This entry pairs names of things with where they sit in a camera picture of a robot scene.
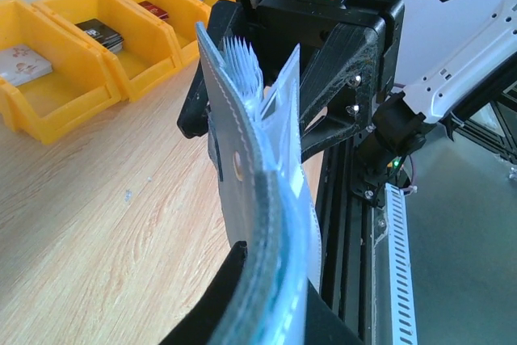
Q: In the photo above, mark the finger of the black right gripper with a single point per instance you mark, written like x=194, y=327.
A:
x=193, y=117

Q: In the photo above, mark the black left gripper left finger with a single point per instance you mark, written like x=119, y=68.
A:
x=198, y=325

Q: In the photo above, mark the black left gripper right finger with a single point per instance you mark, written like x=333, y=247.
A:
x=322, y=326

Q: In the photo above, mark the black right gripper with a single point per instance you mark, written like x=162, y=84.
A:
x=344, y=54

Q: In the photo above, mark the teal card holder wallet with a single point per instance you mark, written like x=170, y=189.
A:
x=254, y=143

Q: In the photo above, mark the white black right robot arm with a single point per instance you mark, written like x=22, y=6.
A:
x=448, y=91

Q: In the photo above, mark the red card stack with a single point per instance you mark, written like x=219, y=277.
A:
x=155, y=10

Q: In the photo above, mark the black card stack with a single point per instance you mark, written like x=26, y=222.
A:
x=103, y=34

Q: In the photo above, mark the white patterned card stack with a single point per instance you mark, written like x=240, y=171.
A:
x=21, y=64

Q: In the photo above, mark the grey metal front plate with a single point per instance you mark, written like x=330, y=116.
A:
x=462, y=237

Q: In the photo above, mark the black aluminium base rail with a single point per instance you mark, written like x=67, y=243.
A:
x=345, y=214

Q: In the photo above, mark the light blue slotted cable duct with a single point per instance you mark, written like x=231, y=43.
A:
x=403, y=319

